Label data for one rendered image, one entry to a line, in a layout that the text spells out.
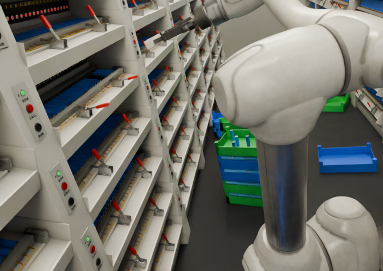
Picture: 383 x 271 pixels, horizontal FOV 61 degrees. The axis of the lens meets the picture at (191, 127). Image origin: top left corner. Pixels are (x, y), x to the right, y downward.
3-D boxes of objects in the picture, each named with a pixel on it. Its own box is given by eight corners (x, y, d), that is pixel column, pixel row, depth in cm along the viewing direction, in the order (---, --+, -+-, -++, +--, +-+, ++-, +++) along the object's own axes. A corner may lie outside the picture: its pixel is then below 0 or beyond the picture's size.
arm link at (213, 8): (216, -6, 101) (199, 3, 102) (228, 21, 104) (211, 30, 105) (219, -8, 109) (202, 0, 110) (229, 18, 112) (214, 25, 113)
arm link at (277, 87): (331, 288, 93) (261, 318, 91) (301, 242, 106) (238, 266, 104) (365, 38, 46) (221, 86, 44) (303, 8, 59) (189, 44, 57)
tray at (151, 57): (173, 48, 194) (174, 24, 188) (145, 78, 140) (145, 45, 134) (140, 45, 196) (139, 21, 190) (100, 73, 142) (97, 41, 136)
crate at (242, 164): (282, 151, 180) (280, 138, 177) (274, 171, 164) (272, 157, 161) (231, 150, 194) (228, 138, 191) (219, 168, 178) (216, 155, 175)
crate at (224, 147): (280, 138, 177) (278, 124, 174) (272, 157, 161) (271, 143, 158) (228, 138, 191) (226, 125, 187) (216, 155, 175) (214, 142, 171)
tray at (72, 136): (138, 85, 131) (138, 61, 127) (64, 164, 77) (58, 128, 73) (91, 79, 134) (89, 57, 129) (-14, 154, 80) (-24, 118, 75)
